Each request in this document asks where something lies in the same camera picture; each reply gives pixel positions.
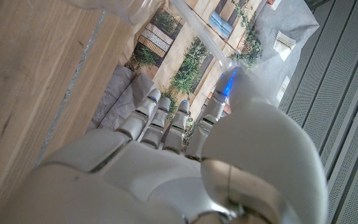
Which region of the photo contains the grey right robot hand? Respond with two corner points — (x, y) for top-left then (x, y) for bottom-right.
(0, 67), (329, 224)

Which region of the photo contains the clear plastic pipette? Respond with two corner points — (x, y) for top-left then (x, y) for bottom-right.
(169, 0), (239, 71)

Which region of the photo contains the clear hourglass plastic cup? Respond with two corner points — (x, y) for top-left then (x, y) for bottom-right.
(70, 0), (164, 26)

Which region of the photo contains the printed fabric backdrop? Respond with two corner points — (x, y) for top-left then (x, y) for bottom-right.
(85, 0), (321, 156)

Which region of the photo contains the grey tape outline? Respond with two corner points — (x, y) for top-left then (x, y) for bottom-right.
(34, 11), (107, 167)

